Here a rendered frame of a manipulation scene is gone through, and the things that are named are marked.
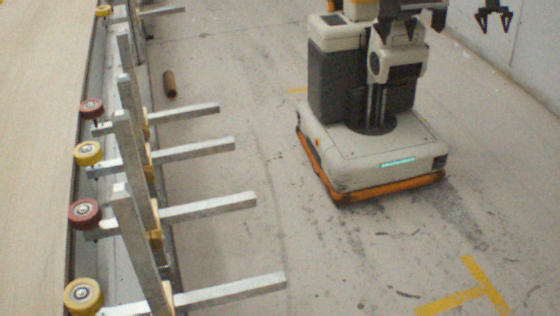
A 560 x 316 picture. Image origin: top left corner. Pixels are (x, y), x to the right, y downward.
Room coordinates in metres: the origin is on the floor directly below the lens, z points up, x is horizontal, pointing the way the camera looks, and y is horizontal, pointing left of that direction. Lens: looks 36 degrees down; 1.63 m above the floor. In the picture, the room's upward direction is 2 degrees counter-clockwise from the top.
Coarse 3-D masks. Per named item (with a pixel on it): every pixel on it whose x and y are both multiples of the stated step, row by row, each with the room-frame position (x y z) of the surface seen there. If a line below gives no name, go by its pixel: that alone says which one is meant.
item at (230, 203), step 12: (252, 192) 0.88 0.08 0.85; (192, 204) 0.84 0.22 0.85; (204, 204) 0.84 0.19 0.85; (216, 204) 0.84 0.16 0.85; (228, 204) 0.84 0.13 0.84; (240, 204) 0.85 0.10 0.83; (252, 204) 0.86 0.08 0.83; (168, 216) 0.80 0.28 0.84; (180, 216) 0.81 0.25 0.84; (192, 216) 0.82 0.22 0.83; (204, 216) 0.83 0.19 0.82; (96, 228) 0.76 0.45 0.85; (108, 228) 0.76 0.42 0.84
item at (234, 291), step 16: (208, 288) 0.60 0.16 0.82; (224, 288) 0.60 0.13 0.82; (240, 288) 0.60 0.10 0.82; (256, 288) 0.60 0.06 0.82; (272, 288) 0.61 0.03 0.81; (128, 304) 0.56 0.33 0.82; (144, 304) 0.56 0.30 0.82; (176, 304) 0.56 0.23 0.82; (192, 304) 0.57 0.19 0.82; (208, 304) 0.58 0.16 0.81
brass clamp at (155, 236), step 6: (156, 204) 0.84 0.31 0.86; (156, 210) 0.81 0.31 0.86; (156, 216) 0.79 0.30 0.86; (156, 222) 0.77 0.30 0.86; (156, 228) 0.75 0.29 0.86; (150, 234) 0.74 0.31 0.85; (156, 234) 0.74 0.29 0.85; (162, 234) 0.76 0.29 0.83; (150, 240) 0.72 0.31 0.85; (156, 240) 0.73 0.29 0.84; (162, 240) 0.73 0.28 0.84; (150, 246) 0.72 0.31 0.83; (156, 246) 0.73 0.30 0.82
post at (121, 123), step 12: (120, 120) 0.75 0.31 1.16; (120, 132) 0.75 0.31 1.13; (132, 132) 0.76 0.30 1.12; (120, 144) 0.75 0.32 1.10; (132, 144) 0.75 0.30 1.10; (132, 156) 0.75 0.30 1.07; (132, 168) 0.75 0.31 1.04; (132, 180) 0.75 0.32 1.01; (144, 180) 0.76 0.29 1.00; (144, 192) 0.75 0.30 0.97; (144, 204) 0.75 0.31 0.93; (144, 216) 0.75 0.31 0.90; (156, 252) 0.75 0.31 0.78; (156, 264) 0.75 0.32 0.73
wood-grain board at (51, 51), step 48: (48, 0) 2.49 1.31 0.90; (96, 0) 2.37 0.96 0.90; (0, 48) 1.83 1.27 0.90; (48, 48) 1.76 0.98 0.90; (0, 96) 1.36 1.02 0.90; (48, 96) 1.33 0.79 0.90; (0, 144) 1.06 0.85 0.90; (48, 144) 1.04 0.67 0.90; (0, 192) 0.83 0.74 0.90; (48, 192) 0.83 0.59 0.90; (0, 240) 0.66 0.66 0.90; (48, 240) 0.67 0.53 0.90; (0, 288) 0.53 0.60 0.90; (48, 288) 0.54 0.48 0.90
